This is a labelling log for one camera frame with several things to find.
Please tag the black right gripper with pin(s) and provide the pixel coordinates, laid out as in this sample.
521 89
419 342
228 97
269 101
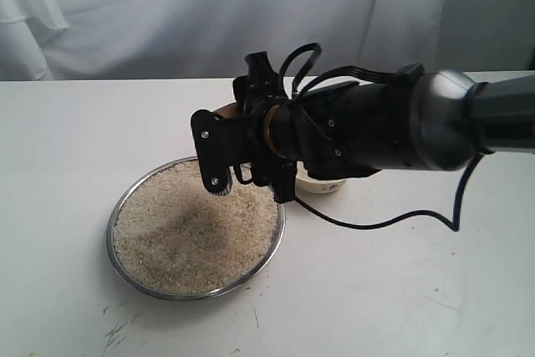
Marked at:
223 143

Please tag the brown wooden cup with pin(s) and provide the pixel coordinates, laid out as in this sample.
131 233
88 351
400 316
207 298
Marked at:
229 111

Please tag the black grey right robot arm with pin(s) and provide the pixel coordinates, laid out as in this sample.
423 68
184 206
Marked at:
352 123

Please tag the white floral ceramic bowl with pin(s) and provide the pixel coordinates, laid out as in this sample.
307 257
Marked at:
305 183

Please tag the round steel rice tray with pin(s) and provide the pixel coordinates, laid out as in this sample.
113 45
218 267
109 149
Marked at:
169 238

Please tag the white backdrop curtain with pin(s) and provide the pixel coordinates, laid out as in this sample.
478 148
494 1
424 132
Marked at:
160 39

